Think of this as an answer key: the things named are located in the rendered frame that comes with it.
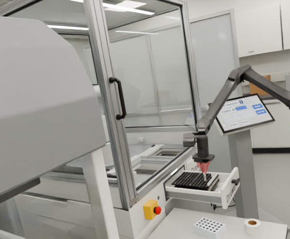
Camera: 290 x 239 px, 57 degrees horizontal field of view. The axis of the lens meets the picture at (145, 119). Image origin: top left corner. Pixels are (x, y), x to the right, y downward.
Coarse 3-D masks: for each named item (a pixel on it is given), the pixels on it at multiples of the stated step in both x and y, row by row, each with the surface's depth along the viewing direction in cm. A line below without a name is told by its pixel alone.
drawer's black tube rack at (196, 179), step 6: (186, 174) 163; (192, 174) 162; (198, 174) 161; (210, 174) 158; (180, 180) 156; (186, 180) 155; (192, 180) 153; (198, 180) 152; (174, 186) 156; (180, 186) 154; (186, 186) 153; (192, 186) 146; (198, 186) 144; (204, 186) 144
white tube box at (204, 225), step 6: (198, 222) 129; (204, 222) 129; (210, 222) 127; (216, 222) 127; (198, 228) 126; (204, 228) 124; (210, 228) 123; (216, 228) 122; (222, 228) 122; (204, 234) 124; (210, 234) 121; (216, 234) 119; (222, 234) 122
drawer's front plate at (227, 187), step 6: (234, 168) 153; (234, 174) 147; (228, 180) 139; (222, 186) 133; (228, 186) 137; (234, 186) 146; (222, 192) 131; (228, 192) 137; (234, 192) 146; (222, 198) 132; (222, 204) 133; (228, 204) 136
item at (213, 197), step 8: (176, 176) 166; (224, 176) 157; (168, 184) 157; (168, 192) 150; (176, 192) 148; (184, 192) 145; (192, 192) 142; (200, 192) 140; (208, 192) 137; (216, 192) 136; (192, 200) 143; (200, 200) 141; (208, 200) 138; (216, 200) 136
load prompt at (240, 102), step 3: (243, 99) 239; (228, 102) 235; (231, 102) 235; (234, 102) 236; (237, 102) 236; (240, 102) 237; (243, 102) 237; (246, 102) 237; (225, 105) 233; (228, 105) 233; (231, 105) 234; (234, 105) 234; (222, 108) 231
